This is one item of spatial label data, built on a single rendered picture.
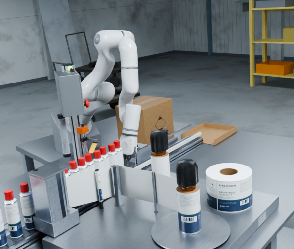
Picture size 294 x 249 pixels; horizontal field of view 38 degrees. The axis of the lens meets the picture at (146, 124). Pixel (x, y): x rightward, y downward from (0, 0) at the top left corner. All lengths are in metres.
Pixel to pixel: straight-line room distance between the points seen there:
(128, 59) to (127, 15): 10.02
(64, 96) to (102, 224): 0.59
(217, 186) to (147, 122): 0.95
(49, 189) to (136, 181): 0.40
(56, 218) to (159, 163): 0.53
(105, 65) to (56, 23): 8.13
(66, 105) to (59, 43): 8.52
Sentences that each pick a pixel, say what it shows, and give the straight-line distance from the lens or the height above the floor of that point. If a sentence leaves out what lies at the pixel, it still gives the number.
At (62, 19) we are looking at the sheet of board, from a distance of 10.64.
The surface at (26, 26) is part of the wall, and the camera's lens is 10.64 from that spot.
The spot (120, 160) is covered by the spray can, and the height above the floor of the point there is 0.99.
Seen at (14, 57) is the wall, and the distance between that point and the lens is 10.52.
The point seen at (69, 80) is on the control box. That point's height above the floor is 1.45.
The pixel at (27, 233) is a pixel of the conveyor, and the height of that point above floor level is 0.88.
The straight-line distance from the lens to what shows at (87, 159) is 2.07.
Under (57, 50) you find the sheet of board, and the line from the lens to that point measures 10.42.
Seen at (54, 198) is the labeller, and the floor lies 1.04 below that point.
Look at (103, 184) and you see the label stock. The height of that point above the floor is 0.99.
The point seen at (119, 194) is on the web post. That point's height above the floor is 0.94.
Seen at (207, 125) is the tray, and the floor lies 0.85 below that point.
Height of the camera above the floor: 1.79
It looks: 17 degrees down
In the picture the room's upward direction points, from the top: 5 degrees counter-clockwise
